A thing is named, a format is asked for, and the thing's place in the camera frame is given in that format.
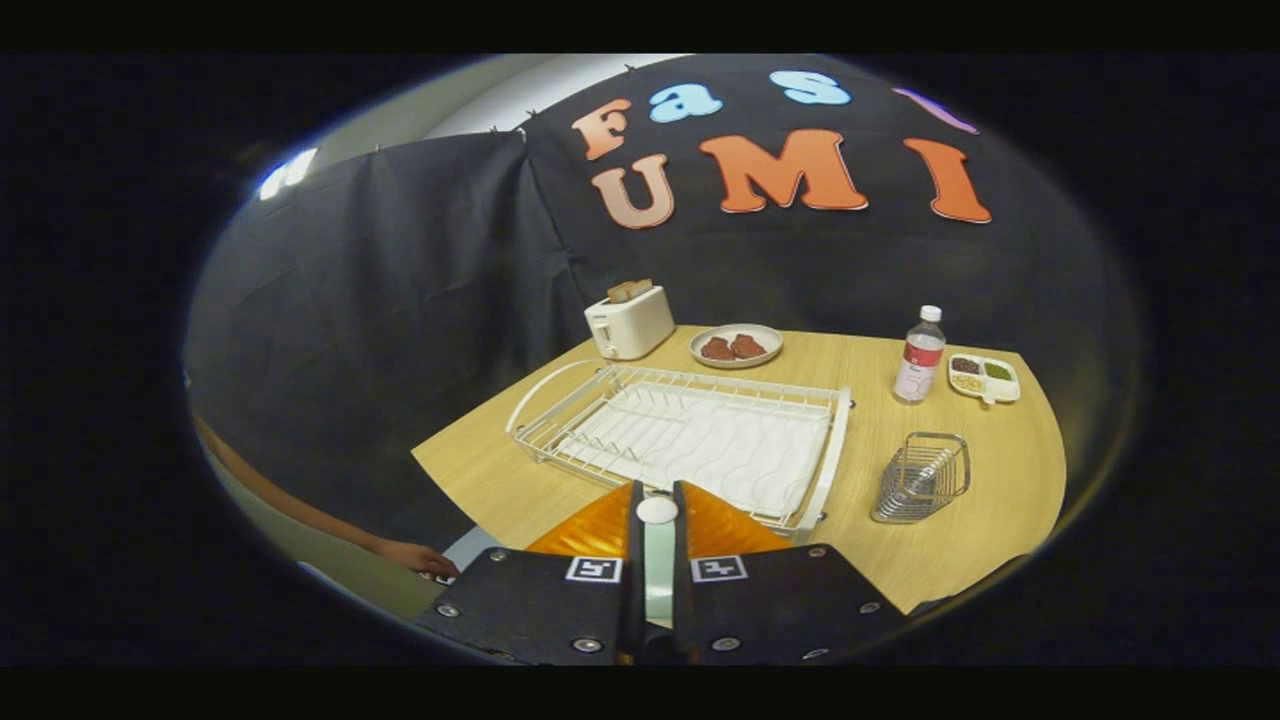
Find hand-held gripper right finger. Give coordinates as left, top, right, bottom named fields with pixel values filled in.
left=671, top=480, right=912, bottom=667

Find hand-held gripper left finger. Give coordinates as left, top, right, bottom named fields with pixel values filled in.
left=413, top=480, right=647, bottom=667

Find light green plate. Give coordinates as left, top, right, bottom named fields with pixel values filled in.
left=643, top=522, right=678, bottom=630

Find white wire dish rack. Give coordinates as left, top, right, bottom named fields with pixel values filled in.
left=505, top=359, right=854, bottom=537

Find metal wire basket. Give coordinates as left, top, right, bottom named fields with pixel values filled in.
left=869, top=431, right=972, bottom=526

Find beige plate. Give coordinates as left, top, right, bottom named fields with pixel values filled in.
left=688, top=322, right=785, bottom=371

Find white divided snack dish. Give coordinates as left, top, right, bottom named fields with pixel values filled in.
left=946, top=353, right=1022, bottom=407

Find white wavy drain tray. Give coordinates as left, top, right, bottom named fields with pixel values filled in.
left=555, top=382, right=833, bottom=521

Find white toaster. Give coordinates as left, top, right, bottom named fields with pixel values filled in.
left=584, top=285, right=677, bottom=362

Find clear bottle red label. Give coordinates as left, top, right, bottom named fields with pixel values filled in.
left=892, top=305, right=947, bottom=406

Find black backdrop cloth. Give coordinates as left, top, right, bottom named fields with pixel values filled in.
left=185, top=55, right=1141, bottom=561

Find ceiling light strip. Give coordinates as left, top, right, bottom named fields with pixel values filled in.
left=257, top=147, right=320, bottom=202

